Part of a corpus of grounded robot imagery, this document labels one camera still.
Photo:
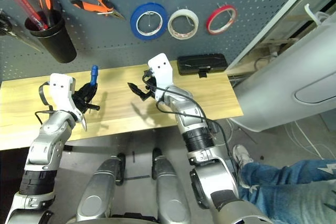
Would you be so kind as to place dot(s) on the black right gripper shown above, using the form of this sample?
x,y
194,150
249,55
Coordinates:
x,y
150,87

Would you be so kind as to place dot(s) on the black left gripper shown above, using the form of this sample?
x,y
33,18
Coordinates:
x,y
80,102

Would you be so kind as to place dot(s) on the blue tape roll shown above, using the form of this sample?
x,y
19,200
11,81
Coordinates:
x,y
135,16

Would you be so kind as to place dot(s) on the orange black needle-nose pliers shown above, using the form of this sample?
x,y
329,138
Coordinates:
x,y
89,6

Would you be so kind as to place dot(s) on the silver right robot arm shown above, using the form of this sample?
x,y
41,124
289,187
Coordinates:
x,y
194,129

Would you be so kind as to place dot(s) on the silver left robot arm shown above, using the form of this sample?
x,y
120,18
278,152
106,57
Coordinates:
x,y
44,150

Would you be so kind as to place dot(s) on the black plastic cup holder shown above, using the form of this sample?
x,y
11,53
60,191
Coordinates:
x,y
57,43

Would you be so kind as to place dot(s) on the black tool case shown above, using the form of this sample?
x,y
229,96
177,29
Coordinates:
x,y
194,64

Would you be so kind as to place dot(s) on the silver double prong hook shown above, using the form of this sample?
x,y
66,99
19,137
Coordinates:
x,y
231,15
190,20
149,19

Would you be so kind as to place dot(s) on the white tape roll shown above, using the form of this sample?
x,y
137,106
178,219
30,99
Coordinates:
x,y
183,12

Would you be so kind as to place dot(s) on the silver left robot leg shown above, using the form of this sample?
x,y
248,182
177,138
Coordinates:
x,y
99,187

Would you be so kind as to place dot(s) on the silver robot leg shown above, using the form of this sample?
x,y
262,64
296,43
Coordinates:
x,y
170,187
99,187

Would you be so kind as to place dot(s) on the silver right robot leg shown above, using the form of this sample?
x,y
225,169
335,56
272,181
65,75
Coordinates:
x,y
170,187

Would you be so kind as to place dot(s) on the red tape roll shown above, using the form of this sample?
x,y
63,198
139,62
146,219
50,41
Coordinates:
x,y
220,10

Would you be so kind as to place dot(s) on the white sneaker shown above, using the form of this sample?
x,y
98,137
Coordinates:
x,y
242,155

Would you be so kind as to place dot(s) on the grey robot torso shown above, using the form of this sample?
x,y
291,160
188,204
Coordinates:
x,y
113,218

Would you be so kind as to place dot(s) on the wooden shelf board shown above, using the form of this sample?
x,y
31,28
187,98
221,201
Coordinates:
x,y
267,48

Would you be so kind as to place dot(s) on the large white machine housing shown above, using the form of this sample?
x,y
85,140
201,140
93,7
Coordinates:
x,y
283,90

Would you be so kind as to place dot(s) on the blue jeans leg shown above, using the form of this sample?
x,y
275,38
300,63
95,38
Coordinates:
x,y
288,190

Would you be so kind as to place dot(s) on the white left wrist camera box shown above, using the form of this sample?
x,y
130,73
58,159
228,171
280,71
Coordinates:
x,y
61,90

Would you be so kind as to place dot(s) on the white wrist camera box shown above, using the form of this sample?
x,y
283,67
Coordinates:
x,y
161,74
61,90

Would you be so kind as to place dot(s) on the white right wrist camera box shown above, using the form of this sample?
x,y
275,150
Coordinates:
x,y
161,74

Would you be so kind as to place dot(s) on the white metal cabinet frame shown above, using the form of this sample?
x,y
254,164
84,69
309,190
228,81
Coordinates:
x,y
273,24

